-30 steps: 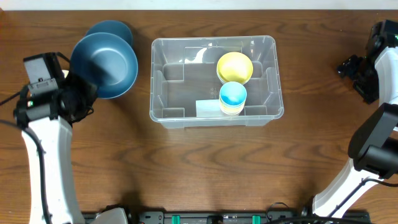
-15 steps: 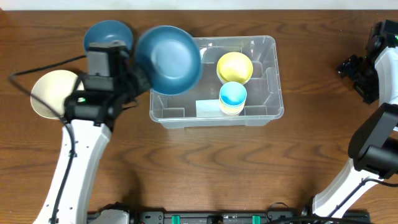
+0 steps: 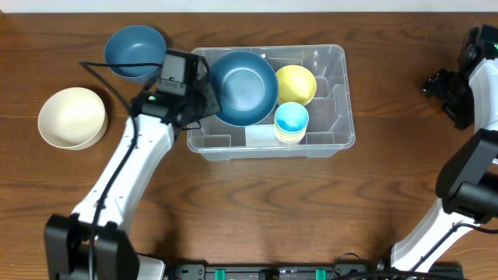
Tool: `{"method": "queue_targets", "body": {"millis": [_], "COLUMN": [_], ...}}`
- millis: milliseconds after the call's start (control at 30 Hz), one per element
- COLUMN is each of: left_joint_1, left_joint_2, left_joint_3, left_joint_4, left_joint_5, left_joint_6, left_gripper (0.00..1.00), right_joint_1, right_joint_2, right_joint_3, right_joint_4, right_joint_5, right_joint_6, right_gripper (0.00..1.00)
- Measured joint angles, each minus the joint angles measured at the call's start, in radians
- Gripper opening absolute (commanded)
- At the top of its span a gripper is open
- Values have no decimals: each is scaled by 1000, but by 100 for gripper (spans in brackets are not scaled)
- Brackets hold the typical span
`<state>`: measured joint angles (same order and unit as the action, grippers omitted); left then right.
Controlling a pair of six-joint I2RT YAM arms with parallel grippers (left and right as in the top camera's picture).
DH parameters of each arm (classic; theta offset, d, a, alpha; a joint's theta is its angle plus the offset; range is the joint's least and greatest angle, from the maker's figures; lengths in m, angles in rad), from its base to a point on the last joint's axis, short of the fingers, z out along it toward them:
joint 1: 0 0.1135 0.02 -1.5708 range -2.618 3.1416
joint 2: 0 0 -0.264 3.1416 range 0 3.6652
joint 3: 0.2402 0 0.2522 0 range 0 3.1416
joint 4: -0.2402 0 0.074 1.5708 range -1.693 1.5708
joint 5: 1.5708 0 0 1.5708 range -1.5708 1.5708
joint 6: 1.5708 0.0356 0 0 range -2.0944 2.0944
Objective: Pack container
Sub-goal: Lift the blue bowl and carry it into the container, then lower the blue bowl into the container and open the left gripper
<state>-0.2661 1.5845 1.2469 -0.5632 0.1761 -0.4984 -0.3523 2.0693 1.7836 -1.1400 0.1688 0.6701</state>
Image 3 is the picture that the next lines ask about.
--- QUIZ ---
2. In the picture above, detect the blue bowl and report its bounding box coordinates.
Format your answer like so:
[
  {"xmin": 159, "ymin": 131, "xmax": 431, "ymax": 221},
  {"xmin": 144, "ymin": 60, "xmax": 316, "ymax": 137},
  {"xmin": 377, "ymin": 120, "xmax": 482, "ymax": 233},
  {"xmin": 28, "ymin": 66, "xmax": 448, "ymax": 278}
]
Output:
[
  {"xmin": 210, "ymin": 51, "xmax": 279, "ymax": 127},
  {"xmin": 104, "ymin": 25, "xmax": 167, "ymax": 83}
]

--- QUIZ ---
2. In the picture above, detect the light blue cup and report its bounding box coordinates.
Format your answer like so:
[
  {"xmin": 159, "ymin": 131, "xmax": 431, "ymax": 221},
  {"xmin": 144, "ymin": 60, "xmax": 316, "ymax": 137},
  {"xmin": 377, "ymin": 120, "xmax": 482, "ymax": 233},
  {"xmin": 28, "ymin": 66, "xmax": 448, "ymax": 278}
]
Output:
[{"xmin": 275, "ymin": 102, "xmax": 309, "ymax": 133}]

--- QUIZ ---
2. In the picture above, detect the cream cup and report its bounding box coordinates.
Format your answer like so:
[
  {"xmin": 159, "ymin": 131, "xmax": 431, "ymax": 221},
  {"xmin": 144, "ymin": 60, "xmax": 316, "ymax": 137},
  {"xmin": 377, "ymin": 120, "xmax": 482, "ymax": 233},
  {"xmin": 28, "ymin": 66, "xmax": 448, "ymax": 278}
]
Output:
[{"xmin": 277, "ymin": 138, "xmax": 304, "ymax": 146}]

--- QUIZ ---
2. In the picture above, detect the yellow cup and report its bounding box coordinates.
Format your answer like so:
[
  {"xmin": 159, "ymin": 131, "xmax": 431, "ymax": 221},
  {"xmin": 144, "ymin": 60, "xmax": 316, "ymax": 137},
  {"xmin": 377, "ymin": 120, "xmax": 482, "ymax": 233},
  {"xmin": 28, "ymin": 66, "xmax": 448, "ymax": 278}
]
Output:
[{"xmin": 275, "ymin": 126, "xmax": 307, "ymax": 140}]

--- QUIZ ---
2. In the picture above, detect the small yellow bowl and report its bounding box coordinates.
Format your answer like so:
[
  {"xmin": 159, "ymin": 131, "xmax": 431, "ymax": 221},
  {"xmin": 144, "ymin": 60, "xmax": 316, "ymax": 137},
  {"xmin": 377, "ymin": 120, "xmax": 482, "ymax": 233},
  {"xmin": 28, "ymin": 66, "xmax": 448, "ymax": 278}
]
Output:
[{"xmin": 275, "ymin": 65, "xmax": 317, "ymax": 106}]

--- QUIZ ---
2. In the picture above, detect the large cream bowl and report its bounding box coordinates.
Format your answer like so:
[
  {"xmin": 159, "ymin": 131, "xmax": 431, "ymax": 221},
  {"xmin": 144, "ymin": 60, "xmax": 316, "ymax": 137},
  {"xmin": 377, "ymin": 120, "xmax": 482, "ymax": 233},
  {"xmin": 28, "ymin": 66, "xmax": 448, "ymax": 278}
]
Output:
[{"xmin": 38, "ymin": 87, "xmax": 108, "ymax": 150}]

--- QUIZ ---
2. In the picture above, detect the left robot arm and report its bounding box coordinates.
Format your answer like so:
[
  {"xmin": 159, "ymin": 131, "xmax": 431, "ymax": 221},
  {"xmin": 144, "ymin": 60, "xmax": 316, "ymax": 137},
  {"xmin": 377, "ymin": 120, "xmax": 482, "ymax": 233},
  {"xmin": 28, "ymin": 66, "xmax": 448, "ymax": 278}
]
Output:
[{"xmin": 44, "ymin": 77, "xmax": 221, "ymax": 279}]

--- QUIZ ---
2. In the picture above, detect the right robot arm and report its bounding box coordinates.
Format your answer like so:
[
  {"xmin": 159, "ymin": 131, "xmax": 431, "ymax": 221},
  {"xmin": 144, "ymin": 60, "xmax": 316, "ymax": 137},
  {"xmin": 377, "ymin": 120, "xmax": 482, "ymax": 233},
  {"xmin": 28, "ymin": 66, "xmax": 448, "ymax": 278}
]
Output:
[{"xmin": 390, "ymin": 59, "xmax": 497, "ymax": 272}]

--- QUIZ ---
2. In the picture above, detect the clear plastic storage container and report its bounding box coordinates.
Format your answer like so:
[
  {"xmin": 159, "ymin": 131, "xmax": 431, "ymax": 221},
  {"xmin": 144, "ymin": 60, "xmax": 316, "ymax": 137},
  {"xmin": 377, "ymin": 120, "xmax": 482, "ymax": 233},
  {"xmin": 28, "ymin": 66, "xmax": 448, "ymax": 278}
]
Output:
[{"xmin": 187, "ymin": 44, "xmax": 356, "ymax": 161}]

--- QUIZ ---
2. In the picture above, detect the left black cable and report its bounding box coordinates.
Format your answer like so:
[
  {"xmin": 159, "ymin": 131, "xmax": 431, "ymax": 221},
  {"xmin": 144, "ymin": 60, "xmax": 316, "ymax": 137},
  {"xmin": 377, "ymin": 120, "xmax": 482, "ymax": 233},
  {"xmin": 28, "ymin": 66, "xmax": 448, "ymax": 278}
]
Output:
[{"xmin": 79, "ymin": 60, "xmax": 164, "ymax": 280}]

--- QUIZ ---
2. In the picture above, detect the black cable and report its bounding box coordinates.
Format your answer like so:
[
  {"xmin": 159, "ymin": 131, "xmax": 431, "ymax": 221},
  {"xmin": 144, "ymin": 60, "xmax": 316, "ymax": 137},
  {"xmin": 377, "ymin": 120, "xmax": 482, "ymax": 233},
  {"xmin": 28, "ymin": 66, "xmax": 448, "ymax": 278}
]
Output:
[
  {"xmin": 79, "ymin": 60, "xmax": 164, "ymax": 280},
  {"xmin": 332, "ymin": 221, "xmax": 498, "ymax": 280}
]

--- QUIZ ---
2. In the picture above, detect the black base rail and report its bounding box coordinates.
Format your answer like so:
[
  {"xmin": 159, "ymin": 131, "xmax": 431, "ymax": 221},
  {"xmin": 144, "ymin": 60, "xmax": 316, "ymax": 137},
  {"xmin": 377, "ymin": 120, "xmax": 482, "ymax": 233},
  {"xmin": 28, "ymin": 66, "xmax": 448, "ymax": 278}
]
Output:
[{"xmin": 163, "ymin": 262, "xmax": 464, "ymax": 280}]

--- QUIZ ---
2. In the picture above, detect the right black cable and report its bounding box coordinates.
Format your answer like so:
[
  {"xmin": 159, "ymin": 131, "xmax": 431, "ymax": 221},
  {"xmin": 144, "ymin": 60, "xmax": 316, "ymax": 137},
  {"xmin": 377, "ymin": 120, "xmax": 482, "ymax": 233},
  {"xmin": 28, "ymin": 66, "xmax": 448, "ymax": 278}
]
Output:
[{"xmin": 332, "ymin": 221, "xmax": 498, "ymax": 280}]

